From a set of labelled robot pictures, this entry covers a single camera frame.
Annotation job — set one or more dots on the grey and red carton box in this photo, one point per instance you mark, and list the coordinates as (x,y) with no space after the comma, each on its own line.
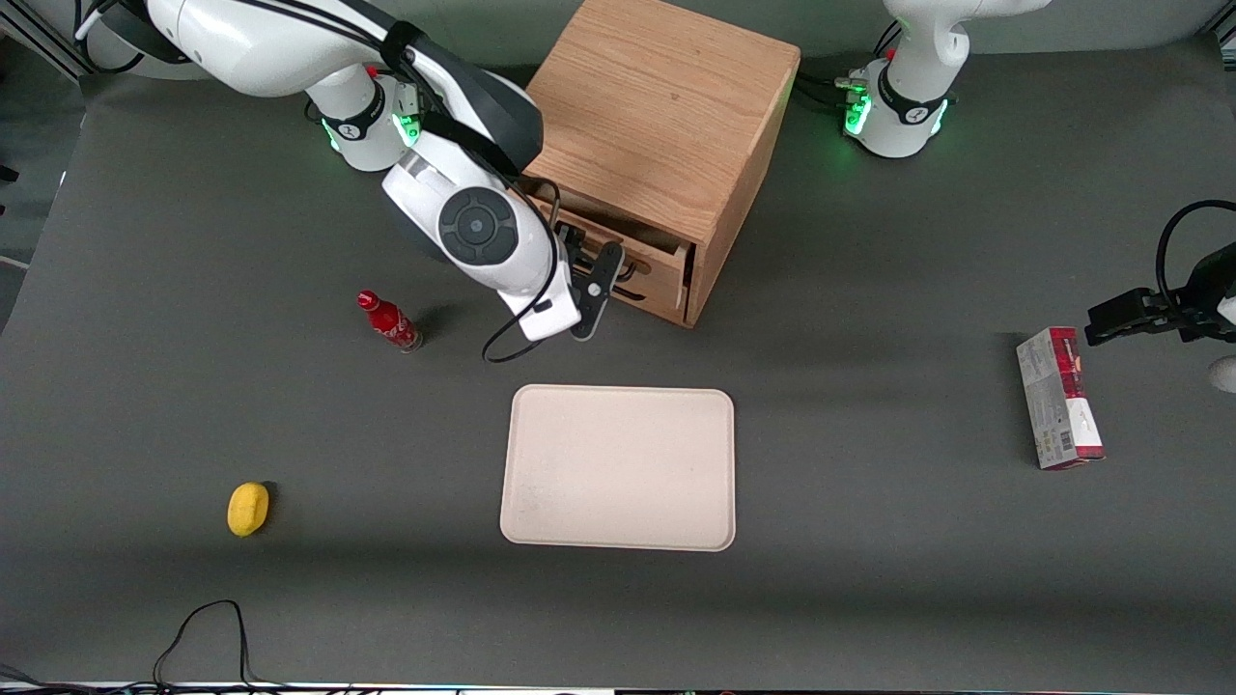
(1054,401)

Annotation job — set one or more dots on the beige plastic tray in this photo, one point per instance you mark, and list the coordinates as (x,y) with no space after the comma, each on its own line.
(618,468)

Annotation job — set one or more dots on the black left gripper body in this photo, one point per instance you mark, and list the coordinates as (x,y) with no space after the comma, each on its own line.
(1204,296)

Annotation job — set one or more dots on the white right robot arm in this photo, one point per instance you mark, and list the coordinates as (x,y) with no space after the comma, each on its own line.
(290,39)

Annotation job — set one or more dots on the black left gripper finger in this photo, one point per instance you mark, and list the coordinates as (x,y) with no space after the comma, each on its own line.
(1118,305)
(1110,330)

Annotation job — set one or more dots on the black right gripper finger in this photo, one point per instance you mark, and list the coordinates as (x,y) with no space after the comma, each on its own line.
(577,235)
(561,236)

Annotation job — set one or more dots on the yellow lemon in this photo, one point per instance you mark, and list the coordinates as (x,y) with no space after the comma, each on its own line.
(247,509)

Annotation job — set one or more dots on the red soda bottle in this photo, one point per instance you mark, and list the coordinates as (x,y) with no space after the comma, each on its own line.
(391,323)

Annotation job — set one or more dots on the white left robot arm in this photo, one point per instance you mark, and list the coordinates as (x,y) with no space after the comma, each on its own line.
(912,87)

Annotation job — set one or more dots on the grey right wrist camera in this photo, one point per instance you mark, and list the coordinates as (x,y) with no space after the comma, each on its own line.
(601,285)

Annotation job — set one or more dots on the wooden drawer cabinet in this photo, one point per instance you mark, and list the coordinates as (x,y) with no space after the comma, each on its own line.
(666,106)

